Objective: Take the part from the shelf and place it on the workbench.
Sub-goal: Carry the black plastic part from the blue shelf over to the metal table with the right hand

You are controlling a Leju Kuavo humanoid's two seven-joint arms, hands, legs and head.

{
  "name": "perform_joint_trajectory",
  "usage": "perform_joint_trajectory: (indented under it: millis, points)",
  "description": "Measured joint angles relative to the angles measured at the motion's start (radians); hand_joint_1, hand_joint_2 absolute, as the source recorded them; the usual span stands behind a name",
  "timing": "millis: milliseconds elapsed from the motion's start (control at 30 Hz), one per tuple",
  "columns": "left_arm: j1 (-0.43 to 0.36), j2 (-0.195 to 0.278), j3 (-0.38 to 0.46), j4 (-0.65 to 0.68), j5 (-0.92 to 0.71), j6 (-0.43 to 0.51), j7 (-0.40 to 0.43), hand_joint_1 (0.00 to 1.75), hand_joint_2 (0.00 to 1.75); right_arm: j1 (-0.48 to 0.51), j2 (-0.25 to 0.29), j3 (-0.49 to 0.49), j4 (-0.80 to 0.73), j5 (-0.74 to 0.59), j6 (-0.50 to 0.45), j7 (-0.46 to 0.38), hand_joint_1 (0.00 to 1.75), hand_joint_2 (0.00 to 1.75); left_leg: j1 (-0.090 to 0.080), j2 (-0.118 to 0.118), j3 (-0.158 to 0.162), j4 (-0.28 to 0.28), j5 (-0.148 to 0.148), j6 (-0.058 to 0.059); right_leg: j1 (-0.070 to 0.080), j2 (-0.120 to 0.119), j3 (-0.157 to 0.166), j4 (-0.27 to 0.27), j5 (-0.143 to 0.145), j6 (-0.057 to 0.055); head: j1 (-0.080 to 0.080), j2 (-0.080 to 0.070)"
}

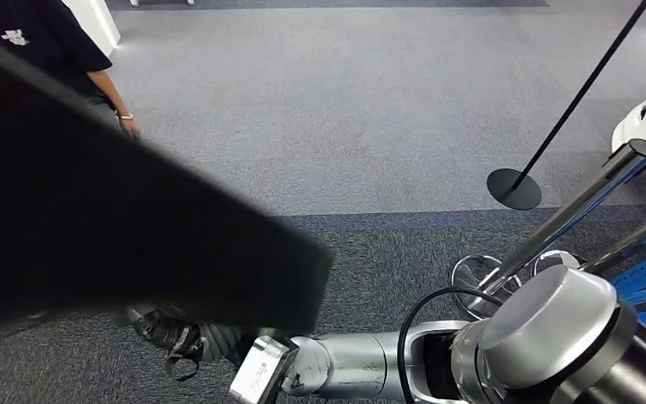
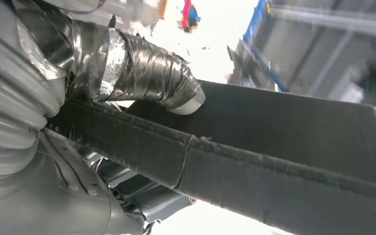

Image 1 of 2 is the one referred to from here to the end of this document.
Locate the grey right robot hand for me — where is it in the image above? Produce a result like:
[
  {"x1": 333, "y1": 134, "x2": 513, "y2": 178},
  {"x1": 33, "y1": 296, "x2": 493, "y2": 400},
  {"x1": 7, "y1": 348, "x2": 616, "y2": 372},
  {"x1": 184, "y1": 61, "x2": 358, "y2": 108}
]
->
[{"x1": 126, "y1": 303, "x2": 207, "y2": 364}]

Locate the person's left hand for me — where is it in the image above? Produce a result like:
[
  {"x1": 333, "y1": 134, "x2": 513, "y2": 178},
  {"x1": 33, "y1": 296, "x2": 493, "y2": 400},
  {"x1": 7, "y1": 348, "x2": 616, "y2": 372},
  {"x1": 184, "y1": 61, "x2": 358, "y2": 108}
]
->
[{"x1": 119, "y1": 117, "x2": 142, "y2": 140}]

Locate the black plastic car part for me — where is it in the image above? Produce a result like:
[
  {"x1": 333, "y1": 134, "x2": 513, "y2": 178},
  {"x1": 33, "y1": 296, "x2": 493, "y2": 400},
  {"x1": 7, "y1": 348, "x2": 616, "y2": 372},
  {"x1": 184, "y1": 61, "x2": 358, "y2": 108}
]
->
[{"x1": 0, "y1": 28, "x2": 336, "y2": 336}]

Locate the white lit pillar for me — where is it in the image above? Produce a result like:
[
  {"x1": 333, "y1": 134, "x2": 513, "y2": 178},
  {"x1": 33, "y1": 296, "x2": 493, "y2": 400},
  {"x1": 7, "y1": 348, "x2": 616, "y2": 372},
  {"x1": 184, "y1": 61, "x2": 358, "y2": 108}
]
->
[{"x1": 61, "y1": 0, "x2": 123, "y2": 58}]

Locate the person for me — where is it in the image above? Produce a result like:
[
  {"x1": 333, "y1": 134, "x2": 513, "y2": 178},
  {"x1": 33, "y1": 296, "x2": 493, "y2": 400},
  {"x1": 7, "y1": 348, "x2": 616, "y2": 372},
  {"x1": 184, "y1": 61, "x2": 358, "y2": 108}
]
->
[{"x1": 0, "y1": 0, "x2": 143, "y2": 141}]

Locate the black stanchion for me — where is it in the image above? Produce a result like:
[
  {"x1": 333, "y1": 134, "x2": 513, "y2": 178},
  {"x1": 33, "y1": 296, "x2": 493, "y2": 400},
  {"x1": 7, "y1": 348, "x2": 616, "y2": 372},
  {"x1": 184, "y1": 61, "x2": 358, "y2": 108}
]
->
[{"x1": 485, "y1": 0, "x2": 646, "y2": 212}]

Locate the chrome stanchion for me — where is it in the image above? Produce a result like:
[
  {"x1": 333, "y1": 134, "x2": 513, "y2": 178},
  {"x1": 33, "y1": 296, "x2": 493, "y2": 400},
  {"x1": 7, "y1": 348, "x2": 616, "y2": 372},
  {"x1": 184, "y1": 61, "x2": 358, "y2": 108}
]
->
[
  {"x1": 448, "y1": 138, "x2": 646, "y2": 323},
  {"x1": 530, "y1": 201, "x2": 646, "y2": 279}
]

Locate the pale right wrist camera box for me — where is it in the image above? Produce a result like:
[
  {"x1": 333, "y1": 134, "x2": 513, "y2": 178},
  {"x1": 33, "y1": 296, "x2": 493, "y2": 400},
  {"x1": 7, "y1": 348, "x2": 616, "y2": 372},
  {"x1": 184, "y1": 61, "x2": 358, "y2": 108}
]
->
[{"x1": 228, "y1": 335, "x2": 297, "y2": 404}]

